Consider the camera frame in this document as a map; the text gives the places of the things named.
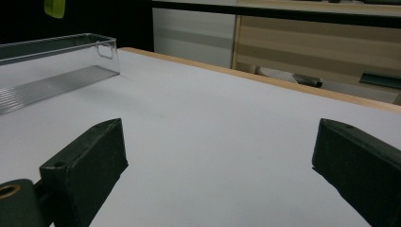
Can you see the black horizontal frame bar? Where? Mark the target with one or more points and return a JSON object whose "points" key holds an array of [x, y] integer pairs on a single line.
{"points": [[283, 14]]}

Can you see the wooden desk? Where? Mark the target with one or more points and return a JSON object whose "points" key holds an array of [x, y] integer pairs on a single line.
{"points": [[315, 44]]}

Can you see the black curtain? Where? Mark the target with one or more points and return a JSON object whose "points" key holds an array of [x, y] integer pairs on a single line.
{"points": [[94, 19]]}

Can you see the white cabinet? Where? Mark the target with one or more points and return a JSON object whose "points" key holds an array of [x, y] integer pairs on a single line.
{"points": [[192, 34]]}

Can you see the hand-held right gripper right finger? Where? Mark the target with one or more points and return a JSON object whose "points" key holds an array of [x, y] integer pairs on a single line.
{"points": [[362, 170]]}

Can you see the green phone case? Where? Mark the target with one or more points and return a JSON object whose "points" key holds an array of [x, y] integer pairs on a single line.
{"points": [[54, 8]]}

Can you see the clear plastic container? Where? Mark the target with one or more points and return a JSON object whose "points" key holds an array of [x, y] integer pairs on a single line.
{"points": [[56, 85]]}

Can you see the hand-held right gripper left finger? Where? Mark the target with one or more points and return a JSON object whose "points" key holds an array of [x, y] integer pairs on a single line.
{"points": [[85, 170]]}

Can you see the wooden table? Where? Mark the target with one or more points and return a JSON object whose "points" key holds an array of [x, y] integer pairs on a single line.
{"points": [[252, 77]]}

